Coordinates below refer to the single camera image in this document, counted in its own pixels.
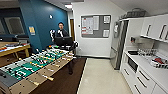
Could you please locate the brown wooden door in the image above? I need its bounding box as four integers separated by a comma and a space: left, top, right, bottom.
69, 18, 76, 41

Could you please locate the black wheeled cart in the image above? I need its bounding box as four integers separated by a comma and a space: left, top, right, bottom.
53, 35, 80, 53

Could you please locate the large white paper sheet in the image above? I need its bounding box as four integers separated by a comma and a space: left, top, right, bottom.
81, 16, 95, 36

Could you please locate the narrow white paper sheet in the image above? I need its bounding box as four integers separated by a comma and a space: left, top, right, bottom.
93, 15, 100, 31

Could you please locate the person in dark shirt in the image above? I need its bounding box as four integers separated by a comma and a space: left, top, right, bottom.
54, 21, 70, 39

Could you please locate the stainless steel refrigerator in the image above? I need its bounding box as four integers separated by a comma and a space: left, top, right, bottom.
110, 19, 130, 71

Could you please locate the white device on stand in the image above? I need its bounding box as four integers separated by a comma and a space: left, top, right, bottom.
49, 29, 56, 40

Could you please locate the square ceiling light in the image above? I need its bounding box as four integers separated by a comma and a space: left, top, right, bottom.
64, 3, 74, 10

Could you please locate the black built-in microwave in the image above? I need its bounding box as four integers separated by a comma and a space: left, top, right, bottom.
126, 54, 140, 73

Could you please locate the green foosball table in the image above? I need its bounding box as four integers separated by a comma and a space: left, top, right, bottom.
0, 48, 77, 94

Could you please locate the grey wire basket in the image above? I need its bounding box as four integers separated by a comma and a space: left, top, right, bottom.
120, 7, 148, 20

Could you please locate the wire dish rack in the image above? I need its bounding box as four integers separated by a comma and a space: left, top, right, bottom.
137, 48, 158, 58

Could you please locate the dark cabinet door handle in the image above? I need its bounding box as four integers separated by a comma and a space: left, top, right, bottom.
158, 24, 167, 41
146, 23, 152, 37

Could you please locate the glass wall window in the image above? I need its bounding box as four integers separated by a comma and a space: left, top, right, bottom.
0, 19, 6, 35
4, 16, 25, 36

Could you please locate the white wall cabinet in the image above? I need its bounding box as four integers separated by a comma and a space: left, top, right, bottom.
139, 14, 168, 43

